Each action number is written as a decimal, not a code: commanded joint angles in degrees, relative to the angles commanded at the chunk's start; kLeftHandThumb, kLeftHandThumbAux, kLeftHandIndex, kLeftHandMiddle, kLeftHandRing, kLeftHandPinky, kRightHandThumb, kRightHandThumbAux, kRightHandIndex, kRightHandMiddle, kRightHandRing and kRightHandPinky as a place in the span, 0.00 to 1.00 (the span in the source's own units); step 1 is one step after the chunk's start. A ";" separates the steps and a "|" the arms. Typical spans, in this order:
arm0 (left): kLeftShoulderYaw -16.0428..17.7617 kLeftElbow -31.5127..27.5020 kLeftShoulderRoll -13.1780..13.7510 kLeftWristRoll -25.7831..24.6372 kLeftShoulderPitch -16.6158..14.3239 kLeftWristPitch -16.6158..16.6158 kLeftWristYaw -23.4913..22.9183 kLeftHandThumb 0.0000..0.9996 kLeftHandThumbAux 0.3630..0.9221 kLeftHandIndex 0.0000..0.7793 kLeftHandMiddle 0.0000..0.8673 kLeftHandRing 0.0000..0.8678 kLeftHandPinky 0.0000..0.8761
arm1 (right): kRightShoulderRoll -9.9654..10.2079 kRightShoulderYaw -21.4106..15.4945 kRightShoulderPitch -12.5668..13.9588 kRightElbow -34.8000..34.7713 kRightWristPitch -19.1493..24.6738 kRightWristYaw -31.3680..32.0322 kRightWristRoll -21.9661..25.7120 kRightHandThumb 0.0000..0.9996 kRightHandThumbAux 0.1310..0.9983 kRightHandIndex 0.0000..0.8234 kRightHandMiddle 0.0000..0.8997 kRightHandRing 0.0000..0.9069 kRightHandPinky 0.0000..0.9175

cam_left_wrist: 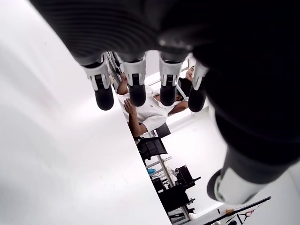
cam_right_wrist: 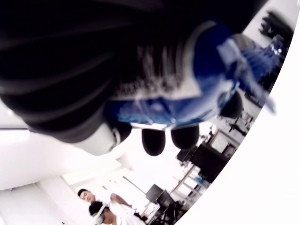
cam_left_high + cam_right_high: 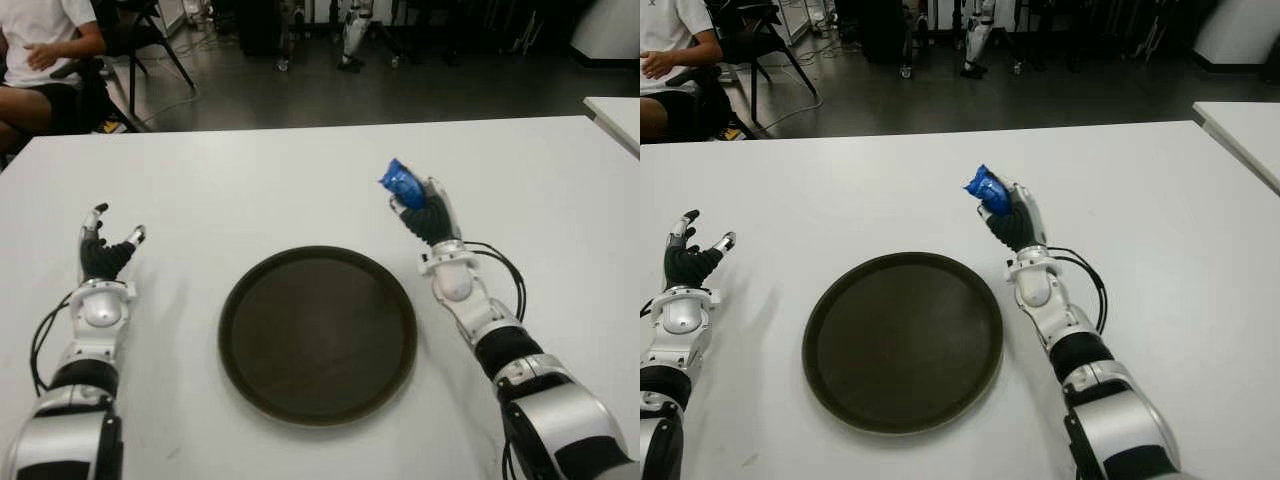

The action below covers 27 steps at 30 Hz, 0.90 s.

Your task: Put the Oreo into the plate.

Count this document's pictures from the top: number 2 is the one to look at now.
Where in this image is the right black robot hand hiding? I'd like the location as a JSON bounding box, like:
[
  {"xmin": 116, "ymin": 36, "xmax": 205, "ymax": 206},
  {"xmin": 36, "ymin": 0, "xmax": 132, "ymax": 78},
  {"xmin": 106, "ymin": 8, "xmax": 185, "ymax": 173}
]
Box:
[{"xmin": 0, "ymin": 0, "xmax": 269, "ymax": 157}]

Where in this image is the blue Oreo cookie package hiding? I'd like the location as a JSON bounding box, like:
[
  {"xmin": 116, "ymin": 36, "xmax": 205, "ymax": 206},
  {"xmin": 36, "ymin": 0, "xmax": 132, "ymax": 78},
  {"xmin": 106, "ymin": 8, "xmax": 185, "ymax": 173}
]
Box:
[{"xmin": 104, "ymin": 20, "xmax": 290, "ymax": 131}]

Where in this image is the person with short black hair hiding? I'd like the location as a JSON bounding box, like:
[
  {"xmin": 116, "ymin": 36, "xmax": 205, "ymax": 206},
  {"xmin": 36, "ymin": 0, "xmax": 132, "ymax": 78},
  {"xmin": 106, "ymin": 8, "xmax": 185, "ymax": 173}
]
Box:
[{"xmin": 77, "ymin": 188, "xmax": 111, "ymax": 207}]

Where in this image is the small black device box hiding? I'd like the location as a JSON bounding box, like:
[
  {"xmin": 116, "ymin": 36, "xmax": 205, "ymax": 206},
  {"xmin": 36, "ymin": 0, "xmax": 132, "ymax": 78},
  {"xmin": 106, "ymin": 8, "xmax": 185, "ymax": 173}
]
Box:
[{"xmin": 177, "ymin": 149, "xmax": 193, "ymax": 162}]

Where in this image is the seated person white shirt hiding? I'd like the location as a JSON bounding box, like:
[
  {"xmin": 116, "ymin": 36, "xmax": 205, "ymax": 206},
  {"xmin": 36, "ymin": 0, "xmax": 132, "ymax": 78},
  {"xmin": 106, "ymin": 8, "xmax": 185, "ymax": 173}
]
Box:
[{"xmin": 88, "ymin": 193, "xmax": 146, "ymax": 225}]

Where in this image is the large black box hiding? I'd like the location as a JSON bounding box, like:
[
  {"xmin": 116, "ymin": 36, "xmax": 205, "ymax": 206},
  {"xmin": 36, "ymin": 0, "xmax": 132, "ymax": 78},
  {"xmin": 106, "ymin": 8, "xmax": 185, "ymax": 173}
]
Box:
[{"xmin": 189, "ymin": 142, "xmax": 227, "ymax": 182}]

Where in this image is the black VR headset white strap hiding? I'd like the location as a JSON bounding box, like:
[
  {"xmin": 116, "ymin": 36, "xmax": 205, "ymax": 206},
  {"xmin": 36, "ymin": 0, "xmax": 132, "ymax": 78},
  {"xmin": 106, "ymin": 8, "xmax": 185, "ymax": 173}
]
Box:
[{"xmin": 92, "ymin": 203, "xmax": 106, "ymax": 223}]

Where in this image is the white metal frame rack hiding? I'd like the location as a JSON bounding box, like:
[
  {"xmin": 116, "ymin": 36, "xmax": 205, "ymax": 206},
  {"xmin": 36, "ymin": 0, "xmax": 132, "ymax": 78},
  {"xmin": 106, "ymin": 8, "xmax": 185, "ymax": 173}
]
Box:
[{"xmin": 171, "ymin": 164, "xmax": 211, "ymax": 200}]

